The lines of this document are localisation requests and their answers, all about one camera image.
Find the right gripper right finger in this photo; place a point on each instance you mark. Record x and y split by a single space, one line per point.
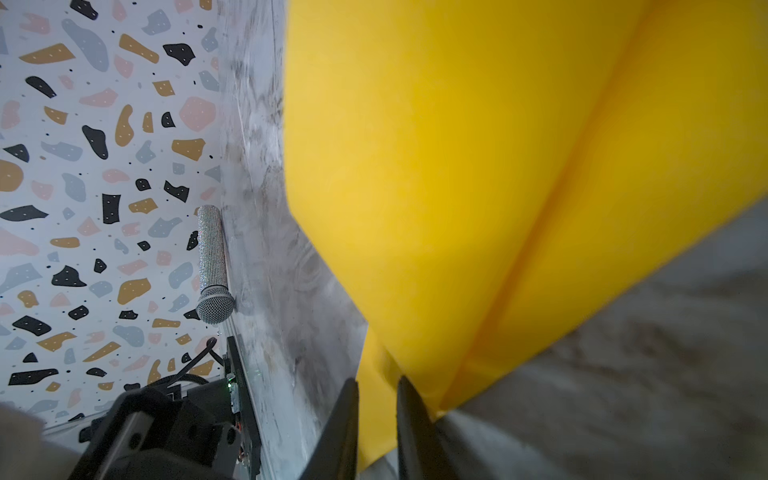
420 454

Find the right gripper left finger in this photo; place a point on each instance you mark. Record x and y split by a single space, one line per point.
335 455

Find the yellow square paper sheet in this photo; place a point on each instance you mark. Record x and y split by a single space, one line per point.
483 176

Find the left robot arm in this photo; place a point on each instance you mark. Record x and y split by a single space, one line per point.
145 435

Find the glitter microphone left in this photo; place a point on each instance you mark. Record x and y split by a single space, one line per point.
216 303

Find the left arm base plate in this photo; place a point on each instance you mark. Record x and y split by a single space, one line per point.
243 408

